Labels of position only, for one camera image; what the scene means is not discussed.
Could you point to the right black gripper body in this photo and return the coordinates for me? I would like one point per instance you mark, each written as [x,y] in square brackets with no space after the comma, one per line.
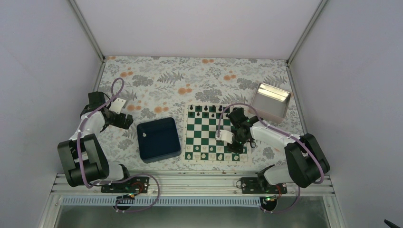
[239,148]

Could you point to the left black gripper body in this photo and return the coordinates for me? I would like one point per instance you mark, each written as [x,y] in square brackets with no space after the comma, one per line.
[118,123]

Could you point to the dark blue plastic tray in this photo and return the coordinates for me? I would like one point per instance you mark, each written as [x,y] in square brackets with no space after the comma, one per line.
[158,140]

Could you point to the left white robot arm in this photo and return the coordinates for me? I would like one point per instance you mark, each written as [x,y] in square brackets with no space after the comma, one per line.
[81,156]

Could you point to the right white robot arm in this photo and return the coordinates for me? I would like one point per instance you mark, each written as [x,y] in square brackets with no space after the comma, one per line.
[305,161]

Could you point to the black chess pieces row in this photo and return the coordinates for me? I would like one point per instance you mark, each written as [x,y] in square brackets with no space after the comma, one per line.
[204,111]

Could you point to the green white chess board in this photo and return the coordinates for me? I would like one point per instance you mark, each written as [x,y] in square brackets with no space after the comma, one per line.
[201,132]

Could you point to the silver metal tin box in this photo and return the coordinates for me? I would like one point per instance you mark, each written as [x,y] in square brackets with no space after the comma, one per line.
[271,103]

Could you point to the floral patterned table mat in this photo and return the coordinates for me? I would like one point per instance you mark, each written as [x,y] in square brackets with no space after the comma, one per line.
[159,87]

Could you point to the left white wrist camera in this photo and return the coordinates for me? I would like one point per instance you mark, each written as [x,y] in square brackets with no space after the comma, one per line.
[117,105]

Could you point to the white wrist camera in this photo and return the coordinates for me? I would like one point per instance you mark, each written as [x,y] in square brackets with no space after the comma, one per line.
[224,135]
[117,105]

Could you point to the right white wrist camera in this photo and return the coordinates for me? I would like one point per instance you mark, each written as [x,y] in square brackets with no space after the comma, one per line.
[224,135]

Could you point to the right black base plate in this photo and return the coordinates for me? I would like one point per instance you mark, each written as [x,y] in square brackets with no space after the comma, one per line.
[252,185]

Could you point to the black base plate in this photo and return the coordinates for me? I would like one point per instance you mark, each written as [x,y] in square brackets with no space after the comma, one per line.
[252,185]
[132,186]

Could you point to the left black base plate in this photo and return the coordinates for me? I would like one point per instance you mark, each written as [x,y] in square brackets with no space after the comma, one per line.
[132,186]

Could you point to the aluminium rail frame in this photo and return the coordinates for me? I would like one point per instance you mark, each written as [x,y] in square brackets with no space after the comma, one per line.
[173,188]

